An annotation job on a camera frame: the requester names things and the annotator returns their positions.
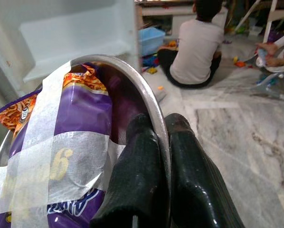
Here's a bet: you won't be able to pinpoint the white masking tape strip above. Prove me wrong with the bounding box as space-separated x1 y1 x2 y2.
8 60 73 228
0 132 126 209

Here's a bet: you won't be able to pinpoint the grey baby rocker seat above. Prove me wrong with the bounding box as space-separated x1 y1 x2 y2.
250 51 284 103

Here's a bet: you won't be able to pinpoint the blue plastic bin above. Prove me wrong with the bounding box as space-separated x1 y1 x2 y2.
138 27 166 57

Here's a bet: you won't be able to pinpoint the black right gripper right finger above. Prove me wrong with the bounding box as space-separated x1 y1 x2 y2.
164 113 246 228

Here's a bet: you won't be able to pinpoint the person in pale pink clothes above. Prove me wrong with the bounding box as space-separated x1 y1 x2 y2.
255 30 284 67

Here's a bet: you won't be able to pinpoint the white low shelf unit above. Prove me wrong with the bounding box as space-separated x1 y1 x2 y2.
134 0 228 36

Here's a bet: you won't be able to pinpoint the purple snack packet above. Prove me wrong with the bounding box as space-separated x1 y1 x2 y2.
0 62 127 228

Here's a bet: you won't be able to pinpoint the white chair frame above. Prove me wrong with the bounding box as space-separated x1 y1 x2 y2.
234 0 284 44

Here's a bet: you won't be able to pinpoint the round steel bowl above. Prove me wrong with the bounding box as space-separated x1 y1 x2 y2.
0 54 173 228

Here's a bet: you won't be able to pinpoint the blue toy blocks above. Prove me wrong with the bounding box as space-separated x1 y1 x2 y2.
142 56 161 68

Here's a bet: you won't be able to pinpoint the child in white shirt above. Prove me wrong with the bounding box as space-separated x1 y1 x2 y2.
157 0 228 89

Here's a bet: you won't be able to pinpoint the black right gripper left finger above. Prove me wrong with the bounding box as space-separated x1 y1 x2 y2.
89 113 169 228

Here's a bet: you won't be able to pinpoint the white fridge door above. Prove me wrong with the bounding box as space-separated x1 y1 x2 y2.
0 0 140 133

